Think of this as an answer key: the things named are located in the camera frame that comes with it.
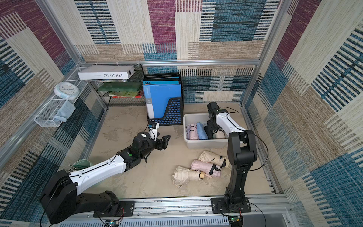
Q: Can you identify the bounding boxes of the white folio box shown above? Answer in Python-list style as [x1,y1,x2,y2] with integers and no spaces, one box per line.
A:
[78,65,135,80]

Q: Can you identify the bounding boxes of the teal file folder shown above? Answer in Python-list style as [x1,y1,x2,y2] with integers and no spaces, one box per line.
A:
[142,80,180,85]

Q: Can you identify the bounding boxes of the black wire shelf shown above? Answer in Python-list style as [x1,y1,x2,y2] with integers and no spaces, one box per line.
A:
[90,70,146,107]

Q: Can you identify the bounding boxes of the black mesh file holder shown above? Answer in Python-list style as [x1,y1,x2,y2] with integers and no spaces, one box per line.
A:
[143,73,184,126]

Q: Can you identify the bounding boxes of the pink umbrella black strap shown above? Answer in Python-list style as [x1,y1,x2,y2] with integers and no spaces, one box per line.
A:
[189,159,222,178]

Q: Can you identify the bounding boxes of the beige umbrella front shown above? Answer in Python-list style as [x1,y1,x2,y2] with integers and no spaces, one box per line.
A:
[172,166,205,188]

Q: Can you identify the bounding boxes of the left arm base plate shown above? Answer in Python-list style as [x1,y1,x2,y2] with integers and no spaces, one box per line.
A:
[93,200,135,218]

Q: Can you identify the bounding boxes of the beige umbrella black stripes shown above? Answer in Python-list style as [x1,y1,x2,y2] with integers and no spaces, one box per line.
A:
[212,130,226,140]

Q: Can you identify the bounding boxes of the blue umbrella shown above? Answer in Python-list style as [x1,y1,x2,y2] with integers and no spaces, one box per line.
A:
[197,122,209,140]

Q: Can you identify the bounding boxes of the red book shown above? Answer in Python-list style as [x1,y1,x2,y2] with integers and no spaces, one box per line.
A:
[108,91,144,98]

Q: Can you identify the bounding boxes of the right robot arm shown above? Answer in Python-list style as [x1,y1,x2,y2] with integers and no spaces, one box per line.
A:
[207,102,258,216]

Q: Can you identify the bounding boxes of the purple umbrella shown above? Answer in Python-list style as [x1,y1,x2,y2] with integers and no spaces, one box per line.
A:
[186,125,191,140]

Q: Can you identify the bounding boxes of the beige umbrella right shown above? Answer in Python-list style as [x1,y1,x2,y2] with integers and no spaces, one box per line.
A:
[198,150,230,168]

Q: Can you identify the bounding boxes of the pale pink small umbrella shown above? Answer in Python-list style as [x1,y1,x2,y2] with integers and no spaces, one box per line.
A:
[188,124,199,140]

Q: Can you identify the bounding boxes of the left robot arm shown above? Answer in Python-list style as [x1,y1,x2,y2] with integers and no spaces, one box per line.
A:
[40,131,171,225]

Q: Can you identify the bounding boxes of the light blue cloth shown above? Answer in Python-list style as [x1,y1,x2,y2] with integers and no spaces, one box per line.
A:
[54,101,76,124]

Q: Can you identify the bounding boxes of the white round clock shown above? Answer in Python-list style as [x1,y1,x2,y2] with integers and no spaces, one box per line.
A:
[54,82,80,101]

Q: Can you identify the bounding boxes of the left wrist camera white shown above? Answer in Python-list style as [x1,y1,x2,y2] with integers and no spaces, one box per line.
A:
[148,122,160,141]

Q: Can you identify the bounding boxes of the grey plastic storage box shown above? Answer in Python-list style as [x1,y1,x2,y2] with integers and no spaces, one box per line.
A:
[183,113,228,149]

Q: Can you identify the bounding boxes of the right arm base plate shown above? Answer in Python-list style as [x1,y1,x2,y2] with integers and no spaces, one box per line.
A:
[210,197,251,215]

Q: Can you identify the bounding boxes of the blue clip file folder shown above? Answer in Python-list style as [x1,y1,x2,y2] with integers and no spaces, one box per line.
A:
[143,84,182,119]

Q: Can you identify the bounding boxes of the white wire basket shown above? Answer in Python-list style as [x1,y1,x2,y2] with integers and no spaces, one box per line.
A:
[34,79,88,127]

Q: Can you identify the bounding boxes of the mint green pen cup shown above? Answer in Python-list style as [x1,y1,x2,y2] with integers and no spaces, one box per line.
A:
[67,159,93,173]

